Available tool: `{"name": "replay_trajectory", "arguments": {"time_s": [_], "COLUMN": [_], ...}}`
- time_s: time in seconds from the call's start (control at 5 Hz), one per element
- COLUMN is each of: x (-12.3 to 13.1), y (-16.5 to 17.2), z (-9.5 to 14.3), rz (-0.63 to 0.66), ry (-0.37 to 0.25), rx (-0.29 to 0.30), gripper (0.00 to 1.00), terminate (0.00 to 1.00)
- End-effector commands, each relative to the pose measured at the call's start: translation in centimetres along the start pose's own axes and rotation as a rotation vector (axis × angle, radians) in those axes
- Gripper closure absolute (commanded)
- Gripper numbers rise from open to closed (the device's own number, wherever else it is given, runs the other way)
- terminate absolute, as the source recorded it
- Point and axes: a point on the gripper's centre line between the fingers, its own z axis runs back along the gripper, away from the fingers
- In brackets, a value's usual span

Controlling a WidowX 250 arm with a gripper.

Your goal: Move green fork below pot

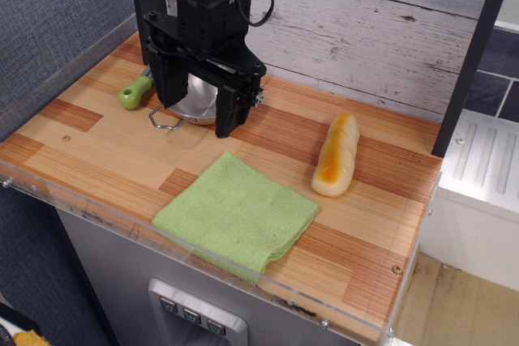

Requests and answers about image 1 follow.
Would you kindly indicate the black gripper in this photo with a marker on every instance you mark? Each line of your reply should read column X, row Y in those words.
column 206, row 39

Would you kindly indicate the green handled grey spatula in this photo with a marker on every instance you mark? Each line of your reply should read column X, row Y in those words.
column 131, row 95

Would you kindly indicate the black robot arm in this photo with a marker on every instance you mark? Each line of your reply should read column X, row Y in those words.
column 206, row 39

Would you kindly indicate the stainless steel pot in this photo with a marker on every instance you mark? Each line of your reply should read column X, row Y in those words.
column 197, row 107

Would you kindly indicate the green folded cloth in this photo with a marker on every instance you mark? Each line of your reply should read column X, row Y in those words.
column 236, row 218

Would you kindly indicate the toy bread loaf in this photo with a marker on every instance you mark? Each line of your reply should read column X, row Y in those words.
column 335, row 168

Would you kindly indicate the clear acrylic edge guard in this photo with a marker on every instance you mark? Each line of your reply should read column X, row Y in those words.
column 194, row 253

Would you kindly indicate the grey toy kitchen cabinet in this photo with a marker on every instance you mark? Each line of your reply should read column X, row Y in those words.
column 182, row 297

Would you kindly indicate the silver button panel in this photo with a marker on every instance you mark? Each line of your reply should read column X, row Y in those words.
column 184, row 319

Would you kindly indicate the yellow object in corner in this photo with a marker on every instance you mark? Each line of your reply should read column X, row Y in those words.
column 30, row 338

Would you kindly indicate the white toy sink unit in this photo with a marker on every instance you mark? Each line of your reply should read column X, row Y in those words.
column 472, row 220

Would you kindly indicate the dark right frame post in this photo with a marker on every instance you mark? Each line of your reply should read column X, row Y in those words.
column 481, row 36

